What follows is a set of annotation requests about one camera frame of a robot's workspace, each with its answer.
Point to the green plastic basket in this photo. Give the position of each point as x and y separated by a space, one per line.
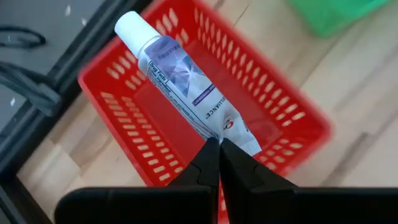
329 15

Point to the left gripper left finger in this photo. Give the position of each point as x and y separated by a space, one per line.
140 205

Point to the red plastic basket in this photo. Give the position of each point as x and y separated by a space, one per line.
174 124

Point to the white toothpaste tube purple print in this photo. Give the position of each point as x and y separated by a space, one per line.
186 81

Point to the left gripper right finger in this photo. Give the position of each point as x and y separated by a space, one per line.
280 205

